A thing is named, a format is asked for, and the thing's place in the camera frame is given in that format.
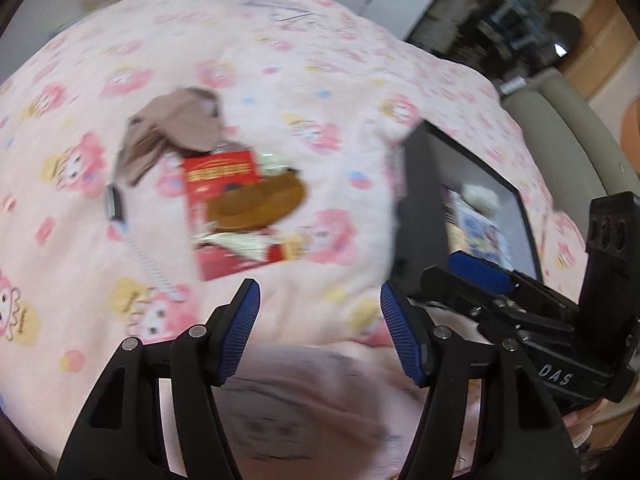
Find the cartoon bead kit package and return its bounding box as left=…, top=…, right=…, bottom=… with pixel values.
left=450, top=192, right=514, bottom=270

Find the black open storage box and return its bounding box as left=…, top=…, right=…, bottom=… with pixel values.
left=390, top=120, right=542, bottom=297

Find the grey green sofa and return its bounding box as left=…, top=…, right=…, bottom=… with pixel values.
left=502, top=68, right=639, bottom=211

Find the pink pajama leg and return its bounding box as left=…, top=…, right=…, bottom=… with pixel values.
left=214, top=342, right=427, bottom=479

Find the red snack box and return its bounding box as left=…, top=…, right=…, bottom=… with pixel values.
left=182, top=146, right=306, bottom=281

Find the silver smart watch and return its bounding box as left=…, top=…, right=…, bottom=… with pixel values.
left=104, top=182, right=186, bottom=302

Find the dark display cabinet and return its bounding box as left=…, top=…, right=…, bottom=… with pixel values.
left=407, top=0, right=582, bottom=84

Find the pink cartoon print blanket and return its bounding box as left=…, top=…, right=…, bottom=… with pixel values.
left=1, top=0, right=586, bottom=456

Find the beige folded cloth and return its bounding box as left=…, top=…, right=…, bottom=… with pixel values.
left=114, top=87, right=224, bottom=186

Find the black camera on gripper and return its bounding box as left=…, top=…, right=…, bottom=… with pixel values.
left=576, top=192, right=639, bottom=368

